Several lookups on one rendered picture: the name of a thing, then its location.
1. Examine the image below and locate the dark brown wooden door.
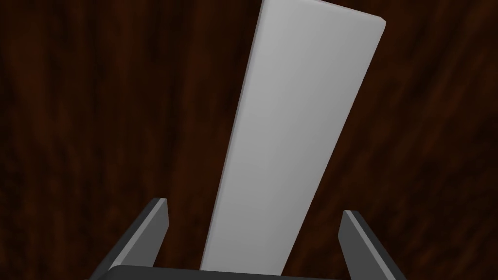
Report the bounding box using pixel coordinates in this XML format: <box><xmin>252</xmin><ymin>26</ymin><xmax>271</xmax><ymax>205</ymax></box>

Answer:
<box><xmin>0</xmin><ymin>0</ymin><xmax>498</xmax><ymax>280</ymax></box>

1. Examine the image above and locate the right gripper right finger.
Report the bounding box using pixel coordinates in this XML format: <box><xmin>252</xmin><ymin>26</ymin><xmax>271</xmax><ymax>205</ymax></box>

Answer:
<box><xmin>338</xmin><ymin>210</ymin><xmax>408</xmax><ymax>280</ymax></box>

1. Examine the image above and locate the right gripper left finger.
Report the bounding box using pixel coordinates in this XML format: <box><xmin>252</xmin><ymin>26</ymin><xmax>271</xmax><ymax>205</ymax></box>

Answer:
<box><xmin>90</xmin><ymin>197</ymin><xmax>170</xmax><ymax>280</ymax></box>

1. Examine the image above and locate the grey bar handle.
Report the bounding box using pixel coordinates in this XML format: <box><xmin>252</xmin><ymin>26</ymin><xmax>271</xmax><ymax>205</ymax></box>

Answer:
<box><xmin>199</xmin><ymin>0</ymin><xmax>387</xmax><ymax>277</ymax></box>

